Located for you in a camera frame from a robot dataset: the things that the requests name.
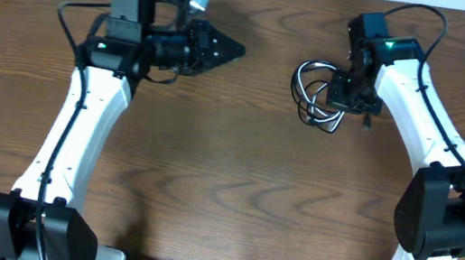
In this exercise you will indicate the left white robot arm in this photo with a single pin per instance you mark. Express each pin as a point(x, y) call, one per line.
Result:
point(41, 216)

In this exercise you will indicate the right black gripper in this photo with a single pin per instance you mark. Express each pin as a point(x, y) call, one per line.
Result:
point(335, 97)

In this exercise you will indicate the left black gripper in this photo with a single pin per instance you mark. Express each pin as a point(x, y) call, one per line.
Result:
point(204, 41)

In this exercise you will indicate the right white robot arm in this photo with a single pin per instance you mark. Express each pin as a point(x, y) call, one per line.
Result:
point(390, 72)

